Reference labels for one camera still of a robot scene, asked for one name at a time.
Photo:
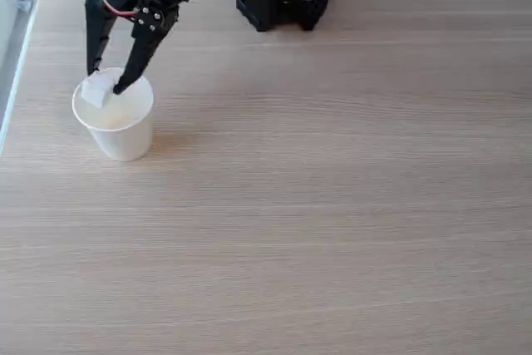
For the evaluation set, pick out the white cube block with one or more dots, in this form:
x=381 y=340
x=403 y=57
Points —
x=97 y=91

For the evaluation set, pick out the white paper cup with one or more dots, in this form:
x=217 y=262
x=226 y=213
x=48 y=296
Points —
x=120 y=134

